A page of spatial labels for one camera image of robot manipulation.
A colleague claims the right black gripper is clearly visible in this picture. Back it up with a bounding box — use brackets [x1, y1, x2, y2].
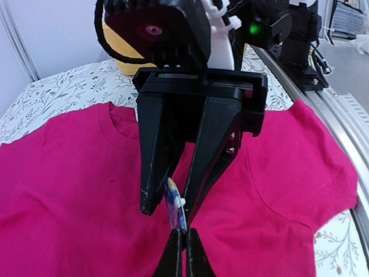
[133, 69, 268, 225]

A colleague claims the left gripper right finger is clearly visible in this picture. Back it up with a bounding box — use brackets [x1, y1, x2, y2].
[186, 229, 216, 277]

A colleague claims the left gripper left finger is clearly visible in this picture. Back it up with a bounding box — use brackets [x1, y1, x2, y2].
[153, 229, 184, 277]

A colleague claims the round blue painted brooch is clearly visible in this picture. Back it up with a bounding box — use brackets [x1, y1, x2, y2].
[164, 177, 187, 234]

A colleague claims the red polo shirt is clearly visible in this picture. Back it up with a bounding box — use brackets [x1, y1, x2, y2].
[1, 100, 358, 276]

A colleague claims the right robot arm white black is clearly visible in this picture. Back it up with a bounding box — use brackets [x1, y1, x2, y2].
[133, 1, 326, 224]

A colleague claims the yellow plastic basket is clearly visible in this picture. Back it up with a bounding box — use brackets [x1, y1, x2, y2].
[103, 23, 156, 76]

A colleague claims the floral patterned table mat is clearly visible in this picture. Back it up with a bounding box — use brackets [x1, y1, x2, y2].
[1, 59, 368, 276]

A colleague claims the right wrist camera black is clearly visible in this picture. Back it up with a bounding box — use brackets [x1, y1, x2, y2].
[95, 0, 243, 72]

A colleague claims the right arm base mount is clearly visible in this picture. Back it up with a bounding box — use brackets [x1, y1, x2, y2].
[267, 46, 329, 93]

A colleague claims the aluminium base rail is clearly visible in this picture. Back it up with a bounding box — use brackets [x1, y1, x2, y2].
[250, 46, 369, 249]

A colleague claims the left aluminium frame post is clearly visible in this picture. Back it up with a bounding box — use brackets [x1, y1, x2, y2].
[1, 0, 41, 82]

